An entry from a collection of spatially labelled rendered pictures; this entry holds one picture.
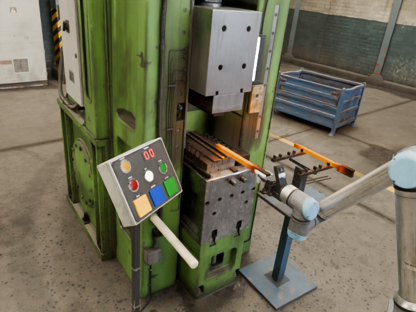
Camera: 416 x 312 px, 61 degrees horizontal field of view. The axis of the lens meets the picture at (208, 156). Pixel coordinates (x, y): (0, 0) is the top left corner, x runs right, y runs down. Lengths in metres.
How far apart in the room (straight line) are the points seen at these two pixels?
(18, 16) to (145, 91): 5.17
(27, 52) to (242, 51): 5.40
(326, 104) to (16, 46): 5.03
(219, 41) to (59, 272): 1.88
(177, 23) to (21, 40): 5.24
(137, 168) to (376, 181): 0.97
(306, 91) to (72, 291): 4.36
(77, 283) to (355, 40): 8.82
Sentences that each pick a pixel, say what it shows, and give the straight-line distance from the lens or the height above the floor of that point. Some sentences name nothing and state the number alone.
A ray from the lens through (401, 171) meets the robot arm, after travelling 1.34.
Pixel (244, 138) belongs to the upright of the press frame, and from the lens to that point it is 2.24.
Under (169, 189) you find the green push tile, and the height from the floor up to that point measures 1.00.
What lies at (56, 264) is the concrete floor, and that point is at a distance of 2.82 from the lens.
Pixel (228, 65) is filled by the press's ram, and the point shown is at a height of 1.51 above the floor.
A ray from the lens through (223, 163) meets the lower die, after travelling 2.01.
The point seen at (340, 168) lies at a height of 0.97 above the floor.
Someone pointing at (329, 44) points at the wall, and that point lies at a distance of 10.43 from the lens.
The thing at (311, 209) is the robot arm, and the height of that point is 1.03.
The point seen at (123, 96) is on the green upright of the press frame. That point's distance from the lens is 2.13.
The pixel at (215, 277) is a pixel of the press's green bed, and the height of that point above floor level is 0.14.
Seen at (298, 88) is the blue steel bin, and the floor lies 0.54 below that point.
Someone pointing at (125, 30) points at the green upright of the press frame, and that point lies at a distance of 2.05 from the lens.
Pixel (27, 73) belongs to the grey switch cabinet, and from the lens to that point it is 6.95.
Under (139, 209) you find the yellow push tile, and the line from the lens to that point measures 1.50.
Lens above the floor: 1.85
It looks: 26 degrees down
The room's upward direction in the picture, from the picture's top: 5 degrees clockwise
